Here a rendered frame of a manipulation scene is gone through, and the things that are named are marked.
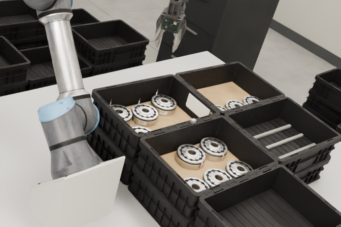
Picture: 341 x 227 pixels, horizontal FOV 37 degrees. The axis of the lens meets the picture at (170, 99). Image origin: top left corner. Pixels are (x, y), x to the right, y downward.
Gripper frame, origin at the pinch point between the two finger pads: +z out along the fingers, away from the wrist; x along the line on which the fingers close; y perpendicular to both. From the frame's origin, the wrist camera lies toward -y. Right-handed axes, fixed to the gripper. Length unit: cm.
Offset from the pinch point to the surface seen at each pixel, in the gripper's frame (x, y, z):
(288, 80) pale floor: 85, -250, 114
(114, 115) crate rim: -8.7, 18.5, 22.2
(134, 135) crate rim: 0.6, 25.9, 22.3
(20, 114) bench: -48, 5, 45
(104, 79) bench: -28, -39, 45
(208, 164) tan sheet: 27.5, 15.4, 31.8
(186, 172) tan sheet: 20.8, 23.1, 31.8
